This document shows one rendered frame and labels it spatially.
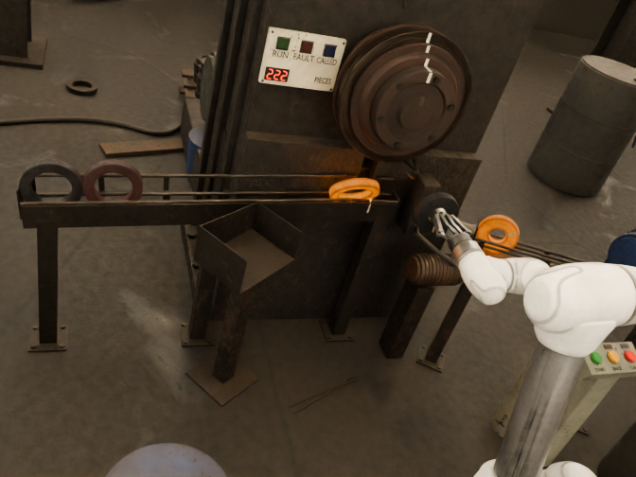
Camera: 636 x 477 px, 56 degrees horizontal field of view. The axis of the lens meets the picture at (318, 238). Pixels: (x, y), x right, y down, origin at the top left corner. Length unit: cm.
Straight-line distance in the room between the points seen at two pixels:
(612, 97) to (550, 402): 343
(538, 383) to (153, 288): 178
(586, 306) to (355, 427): 133
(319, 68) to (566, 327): 121
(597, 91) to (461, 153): 228
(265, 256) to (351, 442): 79
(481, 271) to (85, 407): 140
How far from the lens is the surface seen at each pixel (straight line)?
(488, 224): 236
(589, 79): 467
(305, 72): 207
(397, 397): 256
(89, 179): 204
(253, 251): 201
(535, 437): 146
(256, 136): 211
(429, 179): 235
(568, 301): 125
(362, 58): 196
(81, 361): 242
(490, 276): 181
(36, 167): 202
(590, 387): 230
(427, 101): 200
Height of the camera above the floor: 181
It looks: 34 degrees down
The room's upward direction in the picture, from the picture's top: 17 degrees clockwise
